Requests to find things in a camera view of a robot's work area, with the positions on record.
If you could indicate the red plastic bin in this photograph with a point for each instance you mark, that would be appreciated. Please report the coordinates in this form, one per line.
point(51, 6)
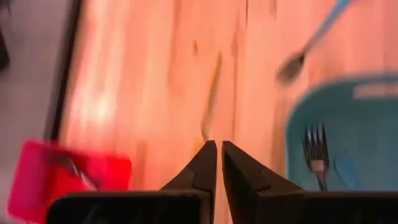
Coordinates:
point(109, 174)

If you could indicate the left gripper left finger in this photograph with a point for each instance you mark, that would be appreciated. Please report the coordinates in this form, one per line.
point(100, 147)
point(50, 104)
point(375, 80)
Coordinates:
point(186, 202)

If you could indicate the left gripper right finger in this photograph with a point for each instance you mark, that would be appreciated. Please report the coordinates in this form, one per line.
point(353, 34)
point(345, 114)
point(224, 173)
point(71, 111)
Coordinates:
point(264, 202)

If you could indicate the gold metal fork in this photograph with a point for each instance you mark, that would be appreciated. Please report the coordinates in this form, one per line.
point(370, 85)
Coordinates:
point(213, 93)

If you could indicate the black metal fork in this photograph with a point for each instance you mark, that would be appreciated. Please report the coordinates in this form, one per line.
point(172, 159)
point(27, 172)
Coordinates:
point(74, 169)

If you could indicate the black aluminium table frame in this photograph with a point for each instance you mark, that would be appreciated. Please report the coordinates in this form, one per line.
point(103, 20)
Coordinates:
point(66, 62)

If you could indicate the teal plastic bin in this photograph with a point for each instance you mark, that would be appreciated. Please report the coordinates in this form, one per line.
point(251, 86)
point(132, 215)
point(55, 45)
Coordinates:
point(367, 130)

